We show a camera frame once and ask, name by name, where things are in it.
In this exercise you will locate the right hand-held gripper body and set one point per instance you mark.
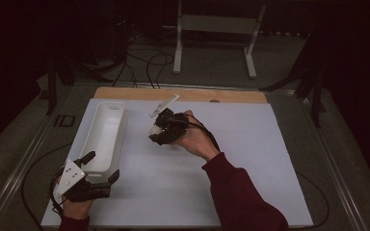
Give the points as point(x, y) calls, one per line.
point(176, 126)

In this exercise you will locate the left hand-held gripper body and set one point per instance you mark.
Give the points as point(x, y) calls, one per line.
point(72, 178)

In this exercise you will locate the plain white egg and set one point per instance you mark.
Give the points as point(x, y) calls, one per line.
point(155, 130)

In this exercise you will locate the white plastic bin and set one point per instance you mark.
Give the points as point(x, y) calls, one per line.
point(104, 134)

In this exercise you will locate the person's right hand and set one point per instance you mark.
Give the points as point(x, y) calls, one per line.
point(197, 141)

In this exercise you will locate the person's left hand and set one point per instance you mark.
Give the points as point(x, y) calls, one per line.
point(77, 210)

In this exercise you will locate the white table mat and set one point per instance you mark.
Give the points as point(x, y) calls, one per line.
point(253, 144)

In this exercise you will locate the black tripod stand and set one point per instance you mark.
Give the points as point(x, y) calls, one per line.
point(316, 96)
point(52, 86)

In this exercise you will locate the black rectangular floor bracket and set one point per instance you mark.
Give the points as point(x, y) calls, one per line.
point(65, 120)

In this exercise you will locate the white frame desk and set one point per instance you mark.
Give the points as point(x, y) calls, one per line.
point(218, 24)

